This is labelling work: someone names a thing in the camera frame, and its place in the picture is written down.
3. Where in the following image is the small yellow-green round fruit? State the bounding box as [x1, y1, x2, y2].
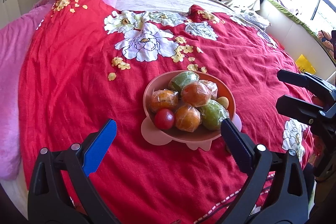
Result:
[217, 96, 230, 109]

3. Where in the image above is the small orange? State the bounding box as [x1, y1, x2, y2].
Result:
[174, 104, 201, 132]

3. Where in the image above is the large orange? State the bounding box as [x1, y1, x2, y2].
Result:
[181, 81, 211, 107]

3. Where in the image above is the red tomato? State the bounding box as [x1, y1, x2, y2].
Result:
[154, 109, 175, 130]

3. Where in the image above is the yellow paper bag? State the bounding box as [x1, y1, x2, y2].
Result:
[295, 54, 316, 75]

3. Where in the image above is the small wrapped green fruit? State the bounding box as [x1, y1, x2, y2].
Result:
[198, 100, 230, 131]

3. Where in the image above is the patterned cushion on sill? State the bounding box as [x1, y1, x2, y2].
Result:
[318, 30, 335, 57]

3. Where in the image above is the pink plastic fruit bowl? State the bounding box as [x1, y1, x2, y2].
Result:
[141, 71, 242, 151]

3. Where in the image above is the large wrapped green fruit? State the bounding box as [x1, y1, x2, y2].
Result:
[168, 71, 199, 93]

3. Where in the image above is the white wardrobe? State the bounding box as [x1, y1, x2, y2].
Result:
[0, 0, 21, 28]

